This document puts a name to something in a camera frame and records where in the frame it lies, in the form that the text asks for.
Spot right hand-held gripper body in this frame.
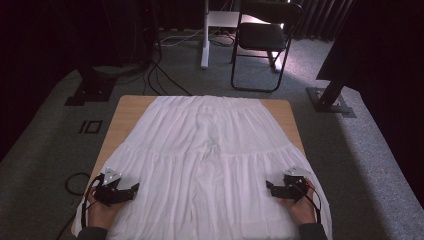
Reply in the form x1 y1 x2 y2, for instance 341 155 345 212
276 165 313 203

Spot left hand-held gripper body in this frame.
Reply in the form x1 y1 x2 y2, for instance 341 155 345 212
94 167 132 206

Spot white tiered skirt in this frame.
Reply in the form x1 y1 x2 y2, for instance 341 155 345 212
73 95 333 240

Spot person's left hand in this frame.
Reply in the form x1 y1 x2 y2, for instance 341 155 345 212
87 186 129 230

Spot person's right hand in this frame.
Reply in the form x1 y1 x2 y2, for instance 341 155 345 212
278 179 321 226

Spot black slanted stand with base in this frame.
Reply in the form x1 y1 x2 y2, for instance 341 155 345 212
306 74 357 118

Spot black stand with flat base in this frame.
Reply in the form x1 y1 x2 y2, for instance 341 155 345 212
64 64 118 107

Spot black folding chair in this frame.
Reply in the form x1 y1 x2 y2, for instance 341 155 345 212
230 0 304 94

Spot black drape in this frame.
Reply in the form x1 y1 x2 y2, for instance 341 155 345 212
0 0 81 163
315 0 424 208

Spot dark equipment tower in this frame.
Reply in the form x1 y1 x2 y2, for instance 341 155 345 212
111 0 161 68

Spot dark pleated curtain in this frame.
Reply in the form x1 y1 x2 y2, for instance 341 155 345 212
292 0 355 42

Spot right hand-held gripper black cable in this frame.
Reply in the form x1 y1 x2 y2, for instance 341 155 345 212
293 181 323 225

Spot black cable loop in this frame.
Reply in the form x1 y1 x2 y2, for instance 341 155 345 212
64 172 92 197

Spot black floor cables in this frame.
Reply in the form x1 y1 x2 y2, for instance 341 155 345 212
142 31 195 98

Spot white floor cable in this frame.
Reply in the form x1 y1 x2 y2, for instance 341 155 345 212
159 28 205 48

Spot white desk frame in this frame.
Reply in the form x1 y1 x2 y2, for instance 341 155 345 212
200 0 284 73

